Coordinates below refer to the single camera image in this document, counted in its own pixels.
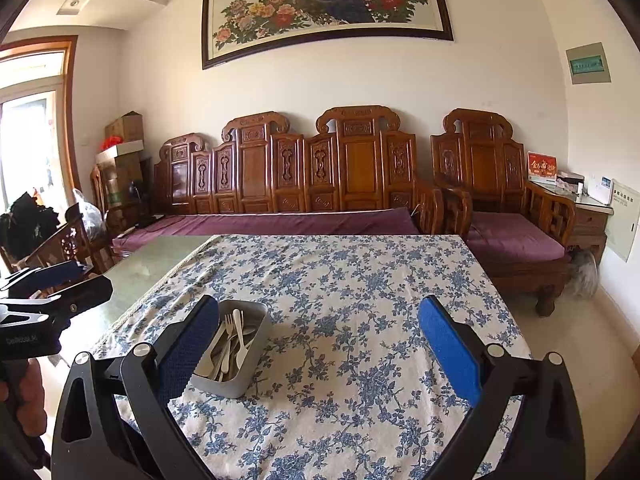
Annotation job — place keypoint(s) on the white wall cabinet panel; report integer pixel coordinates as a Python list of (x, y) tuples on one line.
[(622, 220)]

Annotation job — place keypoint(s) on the grey fluffy bundle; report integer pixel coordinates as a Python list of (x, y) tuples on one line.
[(584, 272)]

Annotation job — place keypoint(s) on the long purple seat cushion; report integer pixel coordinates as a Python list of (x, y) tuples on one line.
[(275, 222)]

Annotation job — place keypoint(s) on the red desk calendar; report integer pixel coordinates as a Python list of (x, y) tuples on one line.
[(542, 166)]

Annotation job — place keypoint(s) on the flat white box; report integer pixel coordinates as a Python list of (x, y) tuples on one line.
[(122, 151)]

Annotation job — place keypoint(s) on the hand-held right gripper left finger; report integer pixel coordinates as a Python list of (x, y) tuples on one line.
[(192, 342)]

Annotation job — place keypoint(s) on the grey wall panel green label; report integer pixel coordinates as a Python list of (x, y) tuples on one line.
[(588, 63)]

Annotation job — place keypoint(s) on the grey metal tray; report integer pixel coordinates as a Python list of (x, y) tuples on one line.
[(235, 385)]

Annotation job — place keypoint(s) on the clear plastic bag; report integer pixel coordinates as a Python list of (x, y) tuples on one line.
[(92, 217)]

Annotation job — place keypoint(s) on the wooden door frame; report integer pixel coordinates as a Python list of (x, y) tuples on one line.
[(72, 110)]

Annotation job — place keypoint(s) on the small brown cardboard box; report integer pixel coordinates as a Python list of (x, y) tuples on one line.
[(125, 127)]

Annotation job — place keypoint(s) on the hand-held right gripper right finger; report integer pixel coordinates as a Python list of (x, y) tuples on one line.
[(447, 352)]

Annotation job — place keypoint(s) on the blue floral tablecloth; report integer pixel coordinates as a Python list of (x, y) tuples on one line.
[(350, 280)]

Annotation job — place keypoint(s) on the metal fork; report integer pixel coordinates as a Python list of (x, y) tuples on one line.
[(227, 325)]

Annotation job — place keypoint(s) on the red decoration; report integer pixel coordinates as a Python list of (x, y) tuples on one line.
[(112, 142)]

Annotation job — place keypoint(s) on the white tabletop device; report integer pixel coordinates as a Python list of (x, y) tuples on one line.
[(600, 190)]

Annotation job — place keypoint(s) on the framed peacock flower painting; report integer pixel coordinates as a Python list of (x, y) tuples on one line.
[(325, 10)]

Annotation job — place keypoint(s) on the tissue box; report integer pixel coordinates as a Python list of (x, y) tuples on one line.
[(570, 181)]

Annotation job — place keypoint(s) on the wooden side table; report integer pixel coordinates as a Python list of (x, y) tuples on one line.
[(590, 220)]

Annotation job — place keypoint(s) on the person's left hand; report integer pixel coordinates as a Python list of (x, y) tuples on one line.
[(36, 395)]

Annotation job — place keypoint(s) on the carved wooden armchair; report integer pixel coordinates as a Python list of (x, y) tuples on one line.
[(482, 160)]

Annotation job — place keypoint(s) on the carved wooden sofa bench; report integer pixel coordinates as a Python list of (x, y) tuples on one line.
[(355, 165)]

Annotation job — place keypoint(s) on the square purple seat cushion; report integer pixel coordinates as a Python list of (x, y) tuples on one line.
[(510, 237)]

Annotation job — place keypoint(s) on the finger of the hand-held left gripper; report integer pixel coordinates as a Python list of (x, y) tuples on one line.
[(57, 272), (85, 295)]

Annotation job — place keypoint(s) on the black bag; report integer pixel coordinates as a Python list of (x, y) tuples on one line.
[(27, 222)]

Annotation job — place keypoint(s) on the large brown cardboard box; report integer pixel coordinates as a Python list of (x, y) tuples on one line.
[(125, 180)]

